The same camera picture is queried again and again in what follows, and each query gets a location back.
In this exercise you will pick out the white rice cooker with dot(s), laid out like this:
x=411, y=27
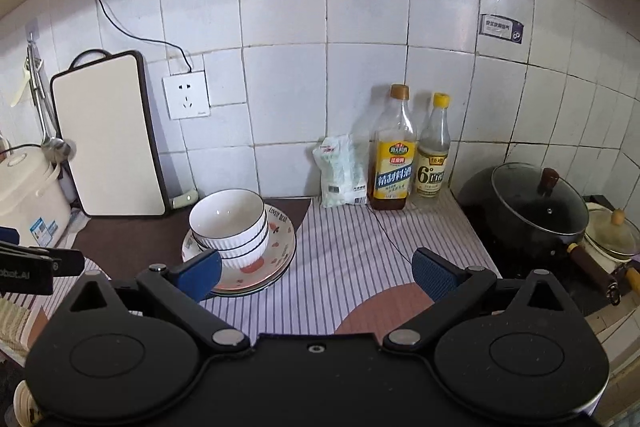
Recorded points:
x=32, y=200

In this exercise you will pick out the cooking wine bottle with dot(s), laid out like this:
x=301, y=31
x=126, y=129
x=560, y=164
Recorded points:
x=394, y=148

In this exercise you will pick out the white vinegar bottle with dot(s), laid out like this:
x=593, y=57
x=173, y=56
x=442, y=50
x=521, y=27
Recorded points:
x=433, y=151

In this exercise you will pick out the striped pink table mat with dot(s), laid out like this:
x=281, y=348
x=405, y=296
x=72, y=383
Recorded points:
x=344, y=256

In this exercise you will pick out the white wall socket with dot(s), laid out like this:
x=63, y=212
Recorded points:
x=186, y=95

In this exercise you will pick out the pink rabbit carrot plate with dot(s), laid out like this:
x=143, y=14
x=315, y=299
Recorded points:
x=281, y=236

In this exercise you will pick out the white bowl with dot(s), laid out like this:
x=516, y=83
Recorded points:
x=226, y=213
x=239, y=244
x=245, y=255

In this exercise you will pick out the black wok with lid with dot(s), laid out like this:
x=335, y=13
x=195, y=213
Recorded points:
x=529, y=218

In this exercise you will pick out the small cream pot with lid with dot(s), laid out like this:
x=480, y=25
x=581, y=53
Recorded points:
x=613, y=241

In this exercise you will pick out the large white plate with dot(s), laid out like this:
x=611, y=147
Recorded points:
x=265, y=271

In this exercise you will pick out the white knife handle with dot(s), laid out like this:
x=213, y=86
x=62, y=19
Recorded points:
x=184, y=200

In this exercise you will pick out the white salt bag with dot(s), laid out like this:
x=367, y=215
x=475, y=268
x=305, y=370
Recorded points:
x=343, y=163

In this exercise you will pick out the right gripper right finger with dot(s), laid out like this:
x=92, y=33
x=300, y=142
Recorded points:
x=455, y=293

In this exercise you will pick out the white cutting board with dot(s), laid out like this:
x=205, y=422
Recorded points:
x=102, y=110

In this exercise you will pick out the metal ladle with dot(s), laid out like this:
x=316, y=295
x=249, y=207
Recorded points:
x=53, y=147

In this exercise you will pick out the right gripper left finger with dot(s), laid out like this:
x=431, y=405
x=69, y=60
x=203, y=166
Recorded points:
x=174, y=295

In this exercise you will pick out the wall sticker label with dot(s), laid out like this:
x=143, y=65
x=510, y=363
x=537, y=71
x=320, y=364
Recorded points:
x=501, y=27

